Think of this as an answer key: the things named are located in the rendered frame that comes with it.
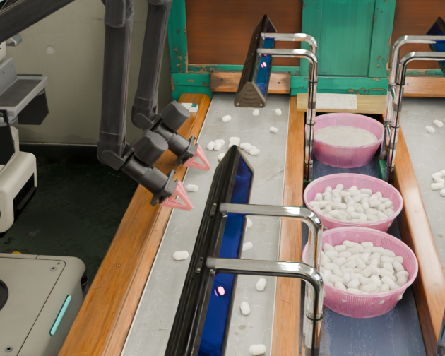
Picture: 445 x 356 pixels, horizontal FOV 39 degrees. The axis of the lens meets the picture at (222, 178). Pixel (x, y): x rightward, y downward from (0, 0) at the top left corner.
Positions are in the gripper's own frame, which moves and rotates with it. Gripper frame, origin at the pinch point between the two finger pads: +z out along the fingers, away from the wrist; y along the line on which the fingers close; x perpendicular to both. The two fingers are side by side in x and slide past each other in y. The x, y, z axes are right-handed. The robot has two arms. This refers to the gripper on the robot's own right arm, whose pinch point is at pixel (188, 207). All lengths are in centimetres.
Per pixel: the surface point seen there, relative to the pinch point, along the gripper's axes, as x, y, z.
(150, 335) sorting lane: 7.0, -38.9, 3.4
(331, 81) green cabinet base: -26, 90, 28
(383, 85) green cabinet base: -38, 90, 43
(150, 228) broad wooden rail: 10.1, -3.3, -4.2
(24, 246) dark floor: 123, 88, -18
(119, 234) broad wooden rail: 14.8, -6.6, -9.6
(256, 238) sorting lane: -6.0, -1.6, 18.0
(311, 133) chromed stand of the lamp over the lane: -25.0, 33.6, 18.9
